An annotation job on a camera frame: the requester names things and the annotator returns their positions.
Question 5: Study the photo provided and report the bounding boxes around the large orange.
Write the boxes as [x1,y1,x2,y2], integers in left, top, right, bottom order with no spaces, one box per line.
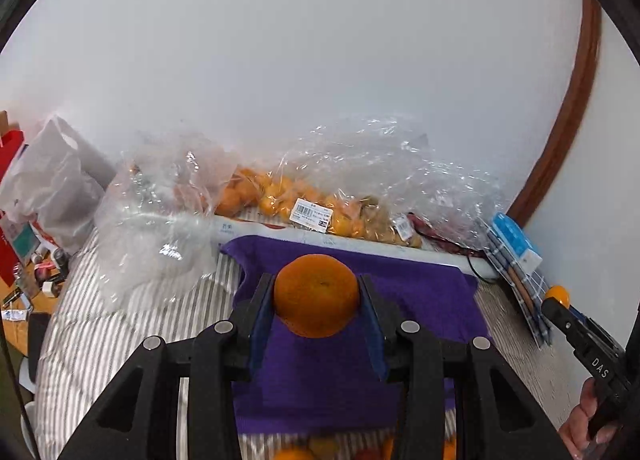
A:
[442,436,457,460]
[273,254,360,339]

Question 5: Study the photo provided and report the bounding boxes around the small orange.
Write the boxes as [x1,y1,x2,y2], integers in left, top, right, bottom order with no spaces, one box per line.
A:
[544,286,570,310]

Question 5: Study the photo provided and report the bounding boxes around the yellow-green round fruit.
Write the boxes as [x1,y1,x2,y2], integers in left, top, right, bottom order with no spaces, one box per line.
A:
[307,436,340,460]

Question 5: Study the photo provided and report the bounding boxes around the clear bag of yellow fruits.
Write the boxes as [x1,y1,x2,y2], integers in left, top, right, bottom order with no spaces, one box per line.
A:
[352,197,422,249]

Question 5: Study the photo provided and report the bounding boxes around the person's right hand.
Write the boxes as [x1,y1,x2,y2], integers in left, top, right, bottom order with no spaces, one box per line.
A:
[559,378,617,459]

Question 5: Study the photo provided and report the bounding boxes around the purple towel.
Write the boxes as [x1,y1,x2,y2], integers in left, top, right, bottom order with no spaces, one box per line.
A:
[233,249,488,434]

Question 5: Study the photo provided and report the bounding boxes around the orange behind apple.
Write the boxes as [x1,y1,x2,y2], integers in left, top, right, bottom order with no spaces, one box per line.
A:
[381,435,394,460]

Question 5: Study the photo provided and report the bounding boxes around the red apple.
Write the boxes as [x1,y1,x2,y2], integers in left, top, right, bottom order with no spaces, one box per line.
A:
[352,448,382,460]

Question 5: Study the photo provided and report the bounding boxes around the orange near yellow fruit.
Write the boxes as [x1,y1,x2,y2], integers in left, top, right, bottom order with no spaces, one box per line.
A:
[272,447,316,460]

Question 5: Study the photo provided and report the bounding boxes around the left clear plastic bag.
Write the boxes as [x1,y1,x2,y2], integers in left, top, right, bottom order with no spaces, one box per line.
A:
[94,134,240,312]

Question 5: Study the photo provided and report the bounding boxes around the striped bed quilt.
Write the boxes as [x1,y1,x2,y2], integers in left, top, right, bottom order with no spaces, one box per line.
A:
[35,236,579,459]

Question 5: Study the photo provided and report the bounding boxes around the blue tissue pack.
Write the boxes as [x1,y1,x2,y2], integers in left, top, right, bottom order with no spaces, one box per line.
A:
[491,213,542,275]

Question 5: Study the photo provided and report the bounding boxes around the clear bag of mandarins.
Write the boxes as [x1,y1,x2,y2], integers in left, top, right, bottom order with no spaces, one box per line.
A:
[215,158,378,240]

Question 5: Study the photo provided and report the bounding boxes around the crumpled clear plastic bag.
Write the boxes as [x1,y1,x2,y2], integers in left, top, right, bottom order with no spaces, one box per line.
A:
[278,116,506,251]

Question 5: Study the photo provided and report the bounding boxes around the grey plastic bag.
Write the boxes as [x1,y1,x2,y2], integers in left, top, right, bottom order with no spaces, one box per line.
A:
[6,116,116,254]

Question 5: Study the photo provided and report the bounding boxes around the red paper bag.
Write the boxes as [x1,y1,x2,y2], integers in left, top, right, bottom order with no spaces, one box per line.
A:
[0,128,24,287]

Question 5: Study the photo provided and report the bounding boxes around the black cable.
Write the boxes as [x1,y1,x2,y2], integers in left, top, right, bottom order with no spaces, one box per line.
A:
[406,211,501,284]

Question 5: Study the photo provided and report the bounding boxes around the brown wooden door frame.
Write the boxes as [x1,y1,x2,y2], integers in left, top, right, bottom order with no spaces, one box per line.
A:
[508,0,602,226]

